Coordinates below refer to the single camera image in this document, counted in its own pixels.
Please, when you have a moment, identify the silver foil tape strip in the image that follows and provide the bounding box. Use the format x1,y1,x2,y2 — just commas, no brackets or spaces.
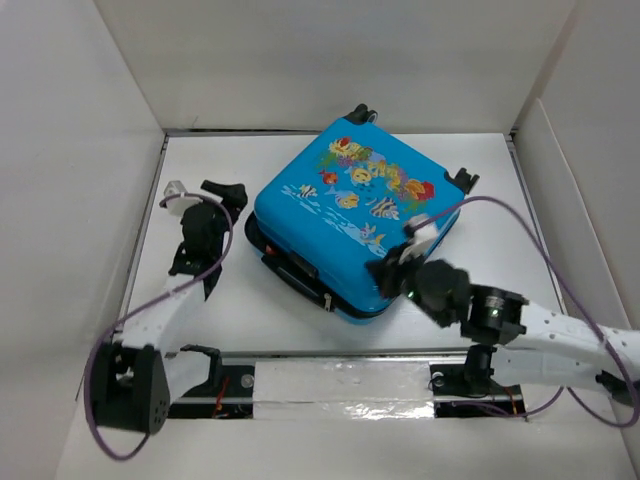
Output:
253,359,435,421

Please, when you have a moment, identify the blue hard-shell suitcase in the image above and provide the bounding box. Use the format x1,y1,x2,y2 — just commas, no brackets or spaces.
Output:
245,104,479,324

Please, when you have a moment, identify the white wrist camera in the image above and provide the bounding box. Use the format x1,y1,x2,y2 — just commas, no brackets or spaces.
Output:
400,214,440,263
160,180,201,217

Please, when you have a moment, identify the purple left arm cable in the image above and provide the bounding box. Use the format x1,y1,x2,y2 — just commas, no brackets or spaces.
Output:
83,192,235,461

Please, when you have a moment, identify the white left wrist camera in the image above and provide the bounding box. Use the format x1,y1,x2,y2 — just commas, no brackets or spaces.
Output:
160,180,201,217

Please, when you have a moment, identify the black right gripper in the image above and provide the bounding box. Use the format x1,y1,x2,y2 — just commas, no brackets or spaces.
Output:
366,240,450,327

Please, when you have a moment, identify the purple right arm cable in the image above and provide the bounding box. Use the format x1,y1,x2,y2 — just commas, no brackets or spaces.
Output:
404,195,640,428

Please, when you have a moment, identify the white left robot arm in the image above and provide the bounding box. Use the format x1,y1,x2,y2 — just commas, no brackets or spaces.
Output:
85,180,248,435

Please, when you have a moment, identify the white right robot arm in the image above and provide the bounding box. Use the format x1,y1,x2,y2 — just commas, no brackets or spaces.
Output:
365,253,639,406

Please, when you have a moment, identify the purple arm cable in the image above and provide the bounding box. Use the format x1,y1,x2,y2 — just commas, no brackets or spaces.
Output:
83,192,235,461
404,195,640,428

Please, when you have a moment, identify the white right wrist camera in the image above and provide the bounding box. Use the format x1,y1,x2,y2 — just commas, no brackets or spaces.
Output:
400,214,440,263

